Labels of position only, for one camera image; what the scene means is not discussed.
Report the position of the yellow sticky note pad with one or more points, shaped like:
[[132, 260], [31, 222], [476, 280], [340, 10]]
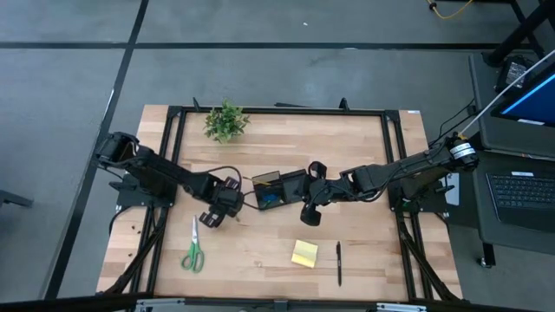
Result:
[[304, 254]]

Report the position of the black power adapter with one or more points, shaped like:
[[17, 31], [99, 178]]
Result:
[[516, 69]]

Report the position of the black equipment cart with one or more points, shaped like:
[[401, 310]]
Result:
[[481, 108]]

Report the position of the black chair leg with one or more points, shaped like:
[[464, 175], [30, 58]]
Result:
[[13, 198]]

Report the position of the black metal table frame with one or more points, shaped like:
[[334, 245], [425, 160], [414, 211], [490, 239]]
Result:
[[282, 111]]

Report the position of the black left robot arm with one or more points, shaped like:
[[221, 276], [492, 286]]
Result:
[[160, 173]]

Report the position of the white paper slip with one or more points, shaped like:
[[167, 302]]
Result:
[[454, 190]]

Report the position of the green potted plant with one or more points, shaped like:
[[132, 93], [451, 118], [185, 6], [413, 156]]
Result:
[[225, 123]]

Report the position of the black crossbar with silver brackets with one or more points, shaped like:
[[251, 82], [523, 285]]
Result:
[[277, 304]]

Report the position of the black mesh desk organizer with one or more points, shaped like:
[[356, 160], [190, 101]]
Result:
[[292, 188]]

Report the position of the computer monitor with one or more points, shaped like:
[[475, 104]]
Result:
[[537, 99]]

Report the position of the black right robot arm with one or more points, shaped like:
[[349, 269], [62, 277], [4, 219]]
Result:
[[412, 169]]

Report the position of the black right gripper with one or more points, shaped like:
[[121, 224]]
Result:
[[323, 193]]

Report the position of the black stand leg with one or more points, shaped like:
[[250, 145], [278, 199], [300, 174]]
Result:
[[520, 32]]

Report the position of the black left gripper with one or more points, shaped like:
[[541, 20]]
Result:
[[227, 201]]

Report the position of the white rod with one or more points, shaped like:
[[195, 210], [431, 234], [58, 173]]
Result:
[[503, 96]]

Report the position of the black pen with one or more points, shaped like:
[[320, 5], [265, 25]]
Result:
[[339, 264]]

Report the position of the blue eraser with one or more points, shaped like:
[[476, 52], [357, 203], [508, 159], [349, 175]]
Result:
[[269, 198]]

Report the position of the black laptop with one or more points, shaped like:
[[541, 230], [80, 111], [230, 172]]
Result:
[[524, 195]]

